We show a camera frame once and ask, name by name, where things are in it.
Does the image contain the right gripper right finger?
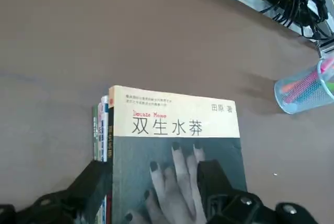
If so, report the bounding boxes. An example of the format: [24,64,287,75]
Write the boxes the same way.
[197,159,318,224]

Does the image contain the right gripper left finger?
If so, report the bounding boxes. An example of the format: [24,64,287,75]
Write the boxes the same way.
[0,160,114,224]

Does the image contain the black and cream book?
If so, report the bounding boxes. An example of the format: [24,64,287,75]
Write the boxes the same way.
[108,85,248,224]

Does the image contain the white pink spine book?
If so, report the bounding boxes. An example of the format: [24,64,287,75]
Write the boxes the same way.
[97,100,103,162]

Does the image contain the white book blue print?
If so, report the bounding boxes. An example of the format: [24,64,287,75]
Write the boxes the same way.
[100,95,113,224]

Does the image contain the blue mesh pen cup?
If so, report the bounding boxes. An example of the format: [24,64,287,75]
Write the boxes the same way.
[273,57,334,115]

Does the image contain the orange marker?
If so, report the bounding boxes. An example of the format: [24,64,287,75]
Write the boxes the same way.
[281,63,334,93]

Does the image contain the green marker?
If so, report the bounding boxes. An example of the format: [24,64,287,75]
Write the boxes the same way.
[309,81,334,93]

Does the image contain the aluminium frame corner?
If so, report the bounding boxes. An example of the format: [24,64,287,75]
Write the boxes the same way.
[314,40,334,59]

